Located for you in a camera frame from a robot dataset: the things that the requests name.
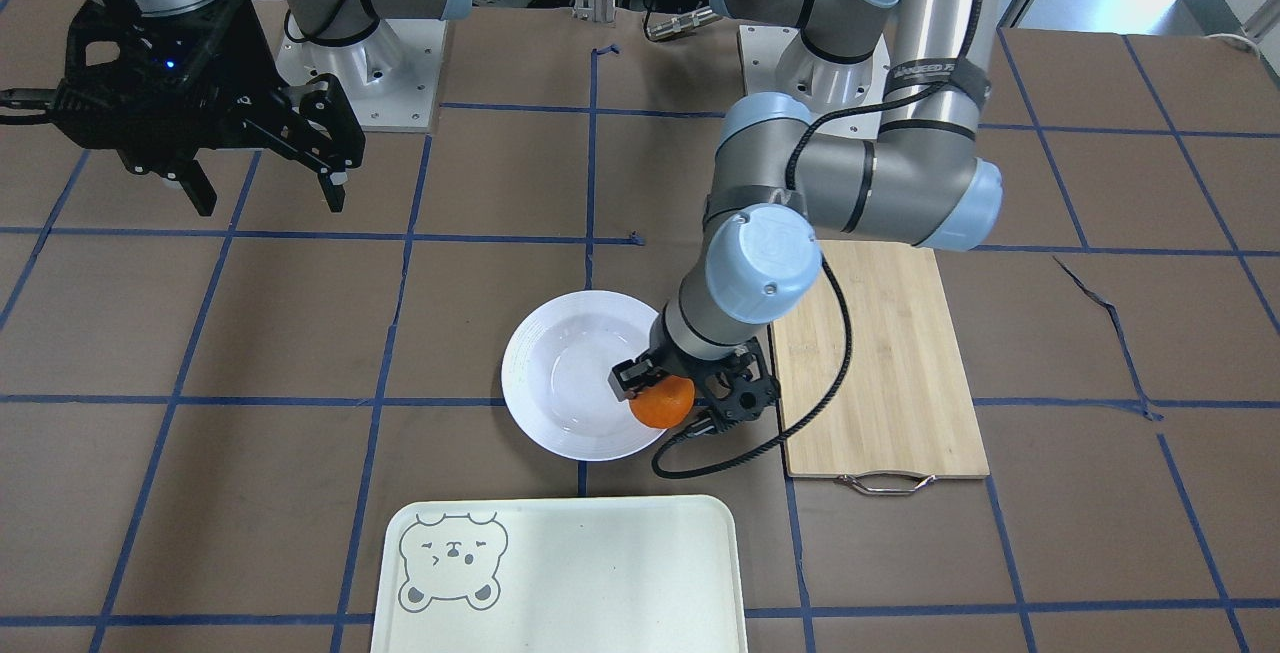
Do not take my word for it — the wooden cutting board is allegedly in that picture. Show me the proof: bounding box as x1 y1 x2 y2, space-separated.
769 239 989 496

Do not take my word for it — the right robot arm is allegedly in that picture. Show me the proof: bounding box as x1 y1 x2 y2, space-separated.
3 0 474 216

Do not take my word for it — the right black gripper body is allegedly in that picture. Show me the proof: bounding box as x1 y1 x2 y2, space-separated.
50 0 365 174

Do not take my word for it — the orange fruit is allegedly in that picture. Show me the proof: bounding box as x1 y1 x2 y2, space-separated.
628 375 696 429

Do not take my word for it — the white round plate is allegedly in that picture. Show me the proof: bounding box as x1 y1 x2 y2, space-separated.
500 289 666 461

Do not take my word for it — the cream bear tray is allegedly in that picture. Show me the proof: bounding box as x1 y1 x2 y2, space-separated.
371 496 749 652

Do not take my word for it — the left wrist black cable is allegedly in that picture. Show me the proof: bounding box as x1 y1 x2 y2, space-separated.
652 93 977 480

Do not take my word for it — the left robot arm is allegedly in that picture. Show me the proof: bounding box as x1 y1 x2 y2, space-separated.
605 0 1004 428

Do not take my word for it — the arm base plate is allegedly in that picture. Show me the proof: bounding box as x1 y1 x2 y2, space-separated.
276 19 451 133
739 26 890 117

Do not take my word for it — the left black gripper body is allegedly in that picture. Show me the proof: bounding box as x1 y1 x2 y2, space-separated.
650 319 781 431

